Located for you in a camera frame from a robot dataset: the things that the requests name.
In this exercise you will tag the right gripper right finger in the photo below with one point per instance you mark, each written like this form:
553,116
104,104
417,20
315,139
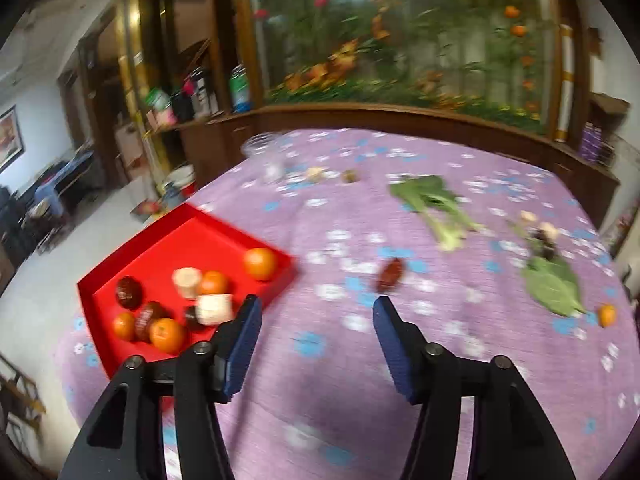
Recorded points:
512,437

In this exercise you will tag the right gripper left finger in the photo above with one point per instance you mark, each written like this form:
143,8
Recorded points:
122,438

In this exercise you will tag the orange tangerine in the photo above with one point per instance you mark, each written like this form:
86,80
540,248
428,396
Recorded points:
124,326
260,263
166,335
213,283

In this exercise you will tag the small tangerine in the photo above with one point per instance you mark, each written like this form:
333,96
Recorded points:
607,315

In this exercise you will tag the white sugarcane chunk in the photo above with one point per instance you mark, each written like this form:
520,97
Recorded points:
186,282
214,309

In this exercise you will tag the large red date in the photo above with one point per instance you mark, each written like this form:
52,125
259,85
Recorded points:
129,293

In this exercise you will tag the red shallow tray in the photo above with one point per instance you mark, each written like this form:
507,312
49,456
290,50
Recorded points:
173,283

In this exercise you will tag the large green leaf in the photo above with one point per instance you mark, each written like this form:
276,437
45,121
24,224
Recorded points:
554,285

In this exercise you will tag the purple floral tablecloth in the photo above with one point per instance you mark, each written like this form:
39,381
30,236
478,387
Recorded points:
318,401

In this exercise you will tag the small dark plum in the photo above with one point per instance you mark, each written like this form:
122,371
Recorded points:
547,251

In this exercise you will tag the white chunk near leaf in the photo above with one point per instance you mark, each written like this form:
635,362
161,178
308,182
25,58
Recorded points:
549,230
528,217

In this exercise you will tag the bok choy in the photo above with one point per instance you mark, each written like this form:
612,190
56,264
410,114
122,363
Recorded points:
438,207

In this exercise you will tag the white bucket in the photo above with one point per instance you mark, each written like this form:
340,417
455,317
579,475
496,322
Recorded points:
182,179

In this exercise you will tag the purple bottles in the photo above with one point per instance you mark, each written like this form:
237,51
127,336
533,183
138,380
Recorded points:
591,142

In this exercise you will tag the green olive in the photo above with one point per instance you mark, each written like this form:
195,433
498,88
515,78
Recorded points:
350,176

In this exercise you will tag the clear plastic cup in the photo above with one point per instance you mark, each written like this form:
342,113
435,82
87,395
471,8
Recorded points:
265,153

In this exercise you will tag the small white chunk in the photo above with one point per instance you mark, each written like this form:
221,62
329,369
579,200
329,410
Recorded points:
316,174

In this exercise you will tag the black thermos jug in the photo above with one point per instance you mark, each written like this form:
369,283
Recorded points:
200,95

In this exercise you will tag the green water bottle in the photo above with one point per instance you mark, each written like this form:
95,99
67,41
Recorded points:
240,90

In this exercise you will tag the flower display glass case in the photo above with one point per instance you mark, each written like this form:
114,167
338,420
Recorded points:
490,59

